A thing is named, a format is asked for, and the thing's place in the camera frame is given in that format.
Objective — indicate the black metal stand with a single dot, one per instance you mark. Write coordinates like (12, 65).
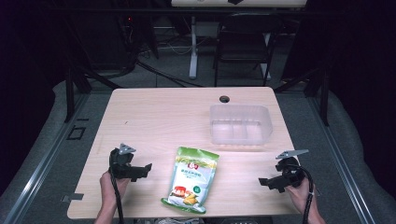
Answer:
(70, 93)
(323, 93)

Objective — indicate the black folding chair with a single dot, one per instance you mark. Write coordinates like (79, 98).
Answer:
(246, 40)

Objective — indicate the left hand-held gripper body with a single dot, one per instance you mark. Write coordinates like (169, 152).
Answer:
(120, 163)

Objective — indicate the white table leg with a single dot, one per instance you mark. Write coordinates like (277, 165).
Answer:
(193, 49)

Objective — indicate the person's right hand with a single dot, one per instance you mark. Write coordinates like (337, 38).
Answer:
(299, 196)

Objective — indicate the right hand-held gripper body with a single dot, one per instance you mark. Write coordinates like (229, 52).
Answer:
(290, 173)

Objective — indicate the clear plastic container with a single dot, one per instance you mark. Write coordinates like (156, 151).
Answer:
(239, 126)

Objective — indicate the silver floor rail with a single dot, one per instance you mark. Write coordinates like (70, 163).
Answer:
(339, 158)
(40, 161)

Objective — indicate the grey tape strip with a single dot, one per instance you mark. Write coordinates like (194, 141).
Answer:
(73, 197)

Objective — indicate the person's left hand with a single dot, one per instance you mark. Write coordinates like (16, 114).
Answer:
(110, 185)

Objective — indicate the green and white food bag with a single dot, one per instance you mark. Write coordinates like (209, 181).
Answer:
(191, 180)

